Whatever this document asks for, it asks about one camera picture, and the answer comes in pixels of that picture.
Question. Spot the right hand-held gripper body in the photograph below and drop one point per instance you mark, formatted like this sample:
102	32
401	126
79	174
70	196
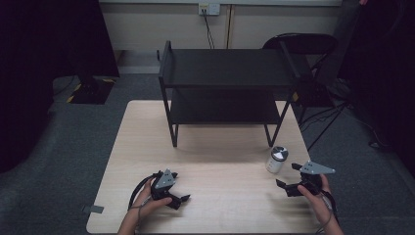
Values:
313	176

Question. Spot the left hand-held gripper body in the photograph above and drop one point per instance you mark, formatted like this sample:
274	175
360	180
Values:
164	180

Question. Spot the white bottle with silver lid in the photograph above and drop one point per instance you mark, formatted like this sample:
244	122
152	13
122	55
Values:
275	161

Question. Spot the black two-tier metal shelf rack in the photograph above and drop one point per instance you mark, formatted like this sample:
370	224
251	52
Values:
228	68

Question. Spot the person's right hand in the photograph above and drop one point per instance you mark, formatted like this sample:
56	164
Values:
319	202

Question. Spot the person's left hand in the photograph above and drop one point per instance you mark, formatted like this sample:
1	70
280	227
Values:
147	201

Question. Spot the grey tape piece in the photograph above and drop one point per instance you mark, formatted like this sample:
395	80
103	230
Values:
93	209

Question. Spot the black stand base yellow stripes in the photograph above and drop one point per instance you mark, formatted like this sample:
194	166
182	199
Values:
91	91

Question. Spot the black chair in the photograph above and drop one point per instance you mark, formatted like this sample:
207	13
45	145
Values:
303	43

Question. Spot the black curtain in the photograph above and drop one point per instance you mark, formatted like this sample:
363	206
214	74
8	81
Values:
39	65
385	65

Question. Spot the white wall socket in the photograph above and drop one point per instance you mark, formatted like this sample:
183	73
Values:
209	9

